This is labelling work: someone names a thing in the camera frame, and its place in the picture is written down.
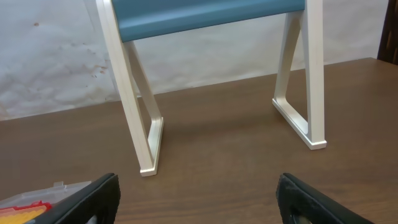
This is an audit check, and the white and blue stand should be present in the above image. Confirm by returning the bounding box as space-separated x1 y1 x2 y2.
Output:
95 0 328 178

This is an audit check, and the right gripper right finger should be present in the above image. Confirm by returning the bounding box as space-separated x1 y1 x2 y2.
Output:
275 172 376 224

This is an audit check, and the red and yellow tip box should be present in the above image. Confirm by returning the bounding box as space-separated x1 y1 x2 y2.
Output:
0 180 93 224

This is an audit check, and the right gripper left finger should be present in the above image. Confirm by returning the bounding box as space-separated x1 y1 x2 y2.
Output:
34 172 121 224

